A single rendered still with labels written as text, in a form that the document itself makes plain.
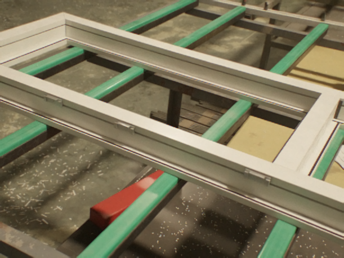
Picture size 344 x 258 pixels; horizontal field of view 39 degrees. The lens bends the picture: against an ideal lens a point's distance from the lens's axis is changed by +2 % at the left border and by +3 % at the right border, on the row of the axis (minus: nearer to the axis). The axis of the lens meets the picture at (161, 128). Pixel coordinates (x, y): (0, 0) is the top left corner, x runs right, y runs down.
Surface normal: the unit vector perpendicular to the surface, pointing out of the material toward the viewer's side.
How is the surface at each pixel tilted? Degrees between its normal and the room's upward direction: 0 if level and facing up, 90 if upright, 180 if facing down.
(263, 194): 90
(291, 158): 0
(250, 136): 0
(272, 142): 0
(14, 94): 90
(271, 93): 90
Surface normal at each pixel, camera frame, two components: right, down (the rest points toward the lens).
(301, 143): 0.09, -0.86
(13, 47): 0.87, 0.32
